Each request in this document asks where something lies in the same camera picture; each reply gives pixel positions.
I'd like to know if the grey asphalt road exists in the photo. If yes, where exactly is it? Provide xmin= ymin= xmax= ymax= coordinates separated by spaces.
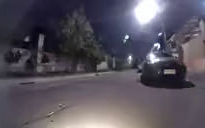
xmin=0 ymin=68 xmax=205 ymax=128

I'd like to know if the tree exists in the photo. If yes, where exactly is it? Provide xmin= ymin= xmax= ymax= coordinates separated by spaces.
xmin=58 ymin=7 xmax=106 ymax=73

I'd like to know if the dark parked car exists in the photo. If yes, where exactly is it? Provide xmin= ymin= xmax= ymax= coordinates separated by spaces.
xmin=140 ymin=49 xmax=188 ymax=86

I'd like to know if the pale pole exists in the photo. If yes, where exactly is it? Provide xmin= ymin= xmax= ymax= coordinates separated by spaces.
xmin=36 ymin=33 xmax=46 ymax=74

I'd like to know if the street lamp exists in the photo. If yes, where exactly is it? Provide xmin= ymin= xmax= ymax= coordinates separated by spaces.
xmin=133 ymin=0 xmax=168 ymax=51

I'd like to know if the pale wall with graffiti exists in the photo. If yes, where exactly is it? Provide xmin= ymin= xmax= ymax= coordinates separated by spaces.
xmin=0 ymin=44 xmax=109 ymax=76

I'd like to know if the building with pale wall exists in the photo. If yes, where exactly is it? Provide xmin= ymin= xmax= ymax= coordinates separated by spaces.
xmin=166 ymin=15 xmax=205 ymax=74

